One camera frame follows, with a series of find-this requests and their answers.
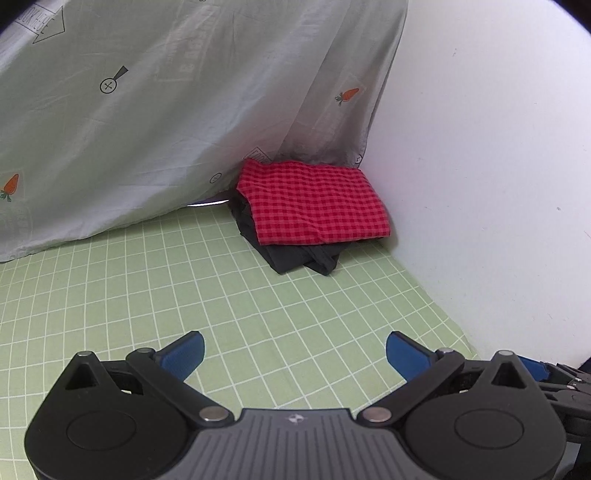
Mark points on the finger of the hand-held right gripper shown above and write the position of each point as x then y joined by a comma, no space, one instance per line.
570,413
539,370

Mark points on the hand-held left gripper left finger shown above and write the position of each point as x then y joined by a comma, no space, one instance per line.
183,357

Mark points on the red checked folded garment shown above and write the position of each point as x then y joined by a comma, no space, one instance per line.
314,205

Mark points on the green grid bed sheet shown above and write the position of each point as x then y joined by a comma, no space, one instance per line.
258,314

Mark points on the black folded garment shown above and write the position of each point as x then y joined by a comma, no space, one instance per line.
295,258

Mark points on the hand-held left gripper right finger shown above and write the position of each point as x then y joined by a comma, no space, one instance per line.
406,357

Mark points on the grey printed curtain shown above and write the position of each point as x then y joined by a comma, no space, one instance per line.
166,110

